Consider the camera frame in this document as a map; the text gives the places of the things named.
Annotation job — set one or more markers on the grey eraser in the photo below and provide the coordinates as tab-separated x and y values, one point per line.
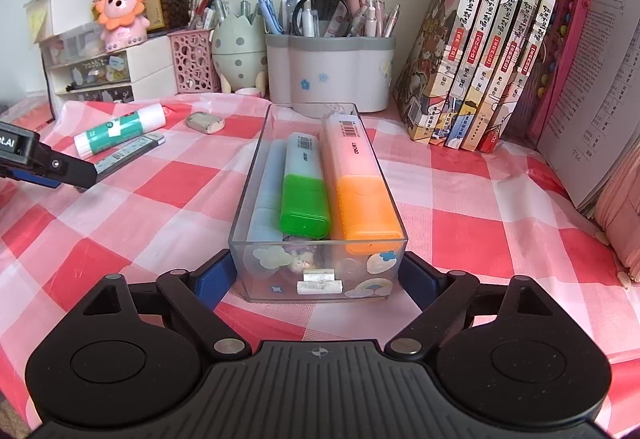
205	122

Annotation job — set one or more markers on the yellow sticky note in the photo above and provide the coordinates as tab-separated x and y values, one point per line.
36	21

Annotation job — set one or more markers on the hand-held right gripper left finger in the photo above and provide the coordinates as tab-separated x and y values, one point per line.
215	279

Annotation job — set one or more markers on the small white clip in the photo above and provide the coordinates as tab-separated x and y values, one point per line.
320	288

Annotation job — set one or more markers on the green cap highlighter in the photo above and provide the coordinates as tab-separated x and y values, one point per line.
305	199

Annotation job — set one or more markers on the white grey flower-shaped pen holder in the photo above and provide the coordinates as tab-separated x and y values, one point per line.
330	74

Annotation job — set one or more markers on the glass plant pot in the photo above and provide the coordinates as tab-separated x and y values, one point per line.
175	6

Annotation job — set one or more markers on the red white checked tablecloth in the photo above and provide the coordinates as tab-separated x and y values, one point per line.
475	219

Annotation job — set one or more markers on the yellow spine comic book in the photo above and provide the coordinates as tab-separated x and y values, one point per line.
497	49

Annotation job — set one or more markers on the pink pencil case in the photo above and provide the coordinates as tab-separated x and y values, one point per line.
622	229

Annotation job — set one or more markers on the white mini drawer unit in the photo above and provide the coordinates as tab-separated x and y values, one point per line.
150	84

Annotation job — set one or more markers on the clear plastic organizer box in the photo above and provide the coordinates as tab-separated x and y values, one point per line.
280	284

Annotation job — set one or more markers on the white storage box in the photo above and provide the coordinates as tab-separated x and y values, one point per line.
55	1

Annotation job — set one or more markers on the orange cap highlighter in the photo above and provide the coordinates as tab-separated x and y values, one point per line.
365	209

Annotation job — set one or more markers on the light blue chunky marker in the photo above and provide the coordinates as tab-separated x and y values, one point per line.
265	199

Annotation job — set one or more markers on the brown spine comic book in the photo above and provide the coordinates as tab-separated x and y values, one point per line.
517	49

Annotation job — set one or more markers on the black magnifying glass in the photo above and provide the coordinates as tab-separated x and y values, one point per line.
325	16

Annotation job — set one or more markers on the blue spine comic book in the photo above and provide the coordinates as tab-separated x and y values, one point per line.
477	49

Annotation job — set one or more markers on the pink spine comic book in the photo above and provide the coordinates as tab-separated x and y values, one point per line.
430	54

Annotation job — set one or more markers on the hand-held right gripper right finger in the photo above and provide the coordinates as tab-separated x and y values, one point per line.
422	279

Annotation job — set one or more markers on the stack of printed paper booklets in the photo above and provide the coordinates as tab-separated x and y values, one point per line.
610	69

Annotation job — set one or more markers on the purple cartoon print pen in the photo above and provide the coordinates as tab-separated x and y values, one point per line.
302	263

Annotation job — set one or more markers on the beige spine comic book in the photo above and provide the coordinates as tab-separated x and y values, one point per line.
531	49

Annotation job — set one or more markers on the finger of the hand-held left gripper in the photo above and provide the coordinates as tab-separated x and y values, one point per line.
32	179

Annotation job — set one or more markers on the pink lion figurine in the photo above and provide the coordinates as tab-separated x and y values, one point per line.
122	6

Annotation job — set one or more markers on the green white glue stick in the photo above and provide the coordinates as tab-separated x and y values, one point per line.
120	126

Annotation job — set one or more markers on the pink perforated pen holder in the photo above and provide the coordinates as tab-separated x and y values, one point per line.
192	64

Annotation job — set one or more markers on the pencil lead refill case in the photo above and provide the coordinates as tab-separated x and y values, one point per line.
130	154

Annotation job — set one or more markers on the pink abacus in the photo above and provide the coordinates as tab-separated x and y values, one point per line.
570	34

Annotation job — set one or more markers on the green egg-shaped pen holder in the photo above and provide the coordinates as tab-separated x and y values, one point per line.
235	54

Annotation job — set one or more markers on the bunch of thin pens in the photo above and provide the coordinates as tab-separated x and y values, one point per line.
205	9

